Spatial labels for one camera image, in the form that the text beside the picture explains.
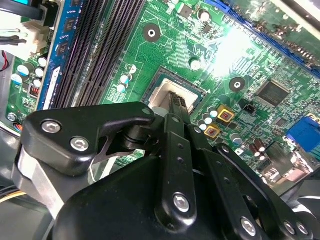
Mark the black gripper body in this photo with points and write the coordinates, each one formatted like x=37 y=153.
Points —
x=112 y=212

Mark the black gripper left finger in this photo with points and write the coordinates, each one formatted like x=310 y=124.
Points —
x=62 y=140

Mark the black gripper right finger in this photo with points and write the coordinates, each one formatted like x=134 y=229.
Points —
x=225 y=182

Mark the silver CPU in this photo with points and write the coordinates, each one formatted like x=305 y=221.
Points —
x=162 y=92

